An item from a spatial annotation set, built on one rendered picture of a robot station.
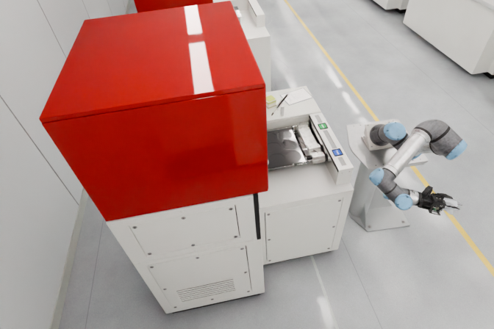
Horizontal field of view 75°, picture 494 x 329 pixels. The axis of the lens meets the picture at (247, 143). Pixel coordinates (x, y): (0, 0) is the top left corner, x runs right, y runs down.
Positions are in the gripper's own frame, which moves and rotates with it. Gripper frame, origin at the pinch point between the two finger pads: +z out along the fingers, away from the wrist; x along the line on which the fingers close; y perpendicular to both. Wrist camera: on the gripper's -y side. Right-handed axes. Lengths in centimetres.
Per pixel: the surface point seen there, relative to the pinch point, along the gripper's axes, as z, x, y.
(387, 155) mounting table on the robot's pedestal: -24, -7, -56
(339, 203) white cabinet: -50, -32, -25
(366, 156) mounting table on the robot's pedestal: -37, -9, -53
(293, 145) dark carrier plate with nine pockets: -86, -8, -46
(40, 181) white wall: -262, -63, -8
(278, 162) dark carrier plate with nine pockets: -93, -15, -29
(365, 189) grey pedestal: -25, -47, -73
